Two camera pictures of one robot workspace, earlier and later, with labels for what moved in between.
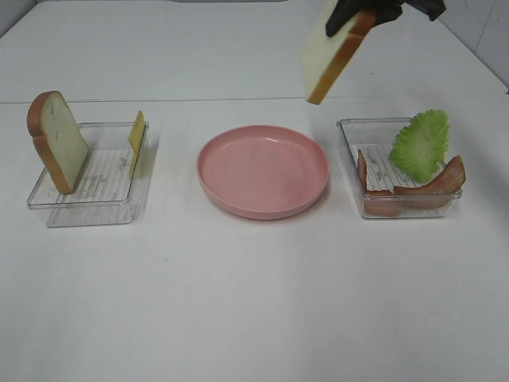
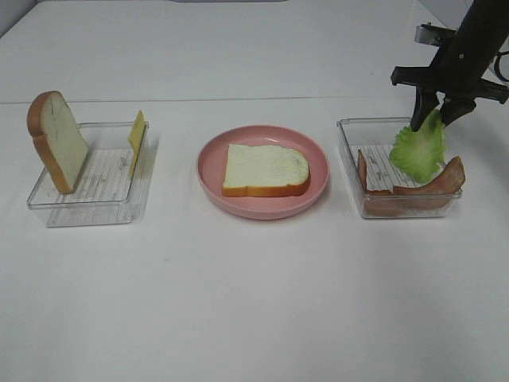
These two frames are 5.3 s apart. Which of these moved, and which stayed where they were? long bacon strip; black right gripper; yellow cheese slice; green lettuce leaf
Moved: black right gripper
Stayed: green lettuce leaf; long bacon strip; yellow cheese slice
